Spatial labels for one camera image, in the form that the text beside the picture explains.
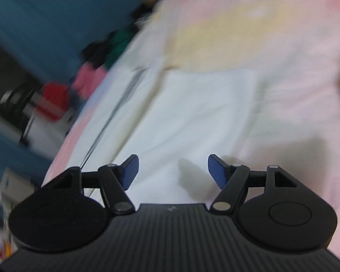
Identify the pink and yellow printed blanket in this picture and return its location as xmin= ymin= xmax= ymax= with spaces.
xmin=42 ymin=0 xmax=340 ymax=264

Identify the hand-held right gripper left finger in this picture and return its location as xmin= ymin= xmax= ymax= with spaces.
xmin=41 ymin=154 xmax=139 ymax=215

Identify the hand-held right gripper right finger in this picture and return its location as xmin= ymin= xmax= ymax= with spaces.
xmin=208 ymin=154 xmax=309 ymax=212

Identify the white garment with dark stripe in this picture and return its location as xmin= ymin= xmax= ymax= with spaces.
xmin=74 ymin=65 xmax=261 ymax=204

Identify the white box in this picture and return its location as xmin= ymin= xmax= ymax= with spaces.
xmin=0 ymin=168 xmax=36 ymax=204

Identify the green cloth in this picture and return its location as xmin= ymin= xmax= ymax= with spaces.
xmin=103 ymin=27 xmax=136 ymax=68

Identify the pink cloth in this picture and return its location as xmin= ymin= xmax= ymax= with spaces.
xmin=73 ymin=64 xmax=107 ymax=100

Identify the red cloth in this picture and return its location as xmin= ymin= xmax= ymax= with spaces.
xmin=35 ymin=83 xmax=71 ymax=123

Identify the teal curtain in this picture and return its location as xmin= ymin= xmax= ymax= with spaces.
xmin=0 ymin=0 xmax=159 ymax=83

